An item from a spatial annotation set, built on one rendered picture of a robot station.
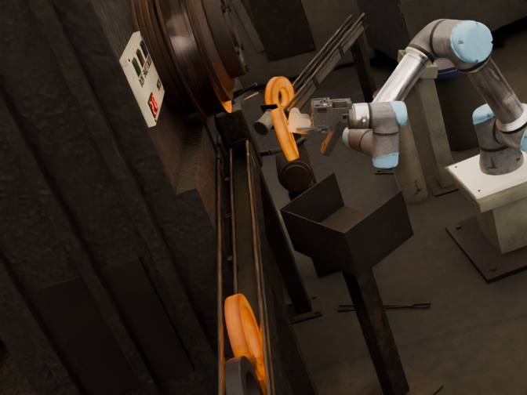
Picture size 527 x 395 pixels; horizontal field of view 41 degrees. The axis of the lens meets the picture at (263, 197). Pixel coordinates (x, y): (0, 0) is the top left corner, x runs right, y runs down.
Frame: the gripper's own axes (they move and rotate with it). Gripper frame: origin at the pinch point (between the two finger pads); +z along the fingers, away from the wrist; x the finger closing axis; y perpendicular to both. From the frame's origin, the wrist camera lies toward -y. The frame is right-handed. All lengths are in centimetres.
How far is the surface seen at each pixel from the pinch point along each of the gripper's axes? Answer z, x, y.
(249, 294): 12, 44, -26
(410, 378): -35, 25, -76
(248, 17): 7, -289, -41
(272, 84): 0, -61, -8
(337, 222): -13.0, 20.7, -20.5
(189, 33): 24.0, 1.3, 29.8
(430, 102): -65, -83, -28
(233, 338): 16, 77, -12
